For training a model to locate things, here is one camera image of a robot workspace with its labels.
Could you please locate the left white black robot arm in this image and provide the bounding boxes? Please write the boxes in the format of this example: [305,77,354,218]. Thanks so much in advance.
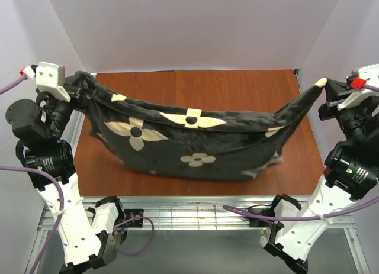
[5,65,124,273]

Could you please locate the black floral plush pillowcase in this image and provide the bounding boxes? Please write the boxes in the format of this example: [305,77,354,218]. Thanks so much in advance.
[76,72,326,181]

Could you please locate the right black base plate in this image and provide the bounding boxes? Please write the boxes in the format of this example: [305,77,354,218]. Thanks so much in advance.
[243,204,272,227]

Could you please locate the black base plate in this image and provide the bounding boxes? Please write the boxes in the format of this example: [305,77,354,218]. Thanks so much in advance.
[243,204,272,227]
[124,208,144,228]

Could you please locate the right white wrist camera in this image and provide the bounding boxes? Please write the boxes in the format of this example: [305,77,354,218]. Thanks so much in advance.
[337,63,378,111]

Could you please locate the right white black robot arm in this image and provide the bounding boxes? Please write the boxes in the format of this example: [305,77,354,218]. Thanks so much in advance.
[260,76,378,273]

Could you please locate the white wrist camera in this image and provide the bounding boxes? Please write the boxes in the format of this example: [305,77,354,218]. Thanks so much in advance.
[337,63,378,111]
[19,62,71,102]

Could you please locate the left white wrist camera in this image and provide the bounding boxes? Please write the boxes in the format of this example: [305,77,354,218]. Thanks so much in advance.
[19,62,71,102]

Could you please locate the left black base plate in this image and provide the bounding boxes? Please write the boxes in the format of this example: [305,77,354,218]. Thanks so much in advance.
[124,208,144,228]

